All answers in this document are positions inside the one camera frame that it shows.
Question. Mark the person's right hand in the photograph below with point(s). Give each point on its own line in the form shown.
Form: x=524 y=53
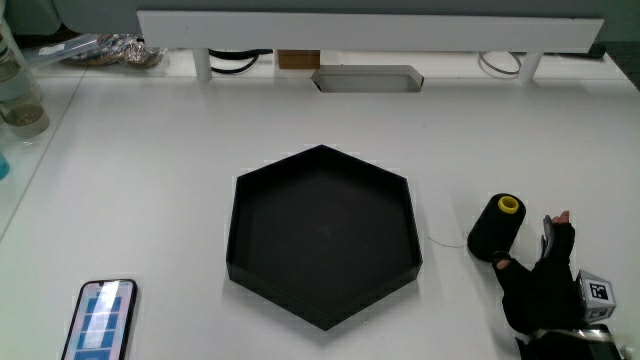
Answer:
x=542 y=295

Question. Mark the black sewing thread spool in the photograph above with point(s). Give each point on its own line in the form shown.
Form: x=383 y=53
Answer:
x=495 y=230

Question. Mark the person's right forearm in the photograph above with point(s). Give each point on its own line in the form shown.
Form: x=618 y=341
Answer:
x=570 y=348

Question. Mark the white desk shelf riser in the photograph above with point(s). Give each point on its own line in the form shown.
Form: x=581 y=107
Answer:
x=370 y=31

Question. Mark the white desk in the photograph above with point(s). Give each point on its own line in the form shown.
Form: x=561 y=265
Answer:
x=150 y=175

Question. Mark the black hexagonal tray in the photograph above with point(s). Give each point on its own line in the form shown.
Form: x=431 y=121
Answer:
x=325 y=240

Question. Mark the brown wooden block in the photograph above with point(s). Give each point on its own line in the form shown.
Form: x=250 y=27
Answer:
x=298 y=59

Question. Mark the black smartphone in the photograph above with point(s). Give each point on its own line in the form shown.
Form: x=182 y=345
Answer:
x=101 y=320

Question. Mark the clear bag of snacks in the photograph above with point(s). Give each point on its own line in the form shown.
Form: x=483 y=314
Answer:
x=122 y=51

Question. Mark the clear plastic package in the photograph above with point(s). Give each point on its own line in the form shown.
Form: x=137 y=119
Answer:
x=62 y=49

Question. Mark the blue object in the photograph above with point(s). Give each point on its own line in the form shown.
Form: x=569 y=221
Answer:
x=3 y=167

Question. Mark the clear glass bottle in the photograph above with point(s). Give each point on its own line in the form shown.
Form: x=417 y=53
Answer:
x=20 y=95

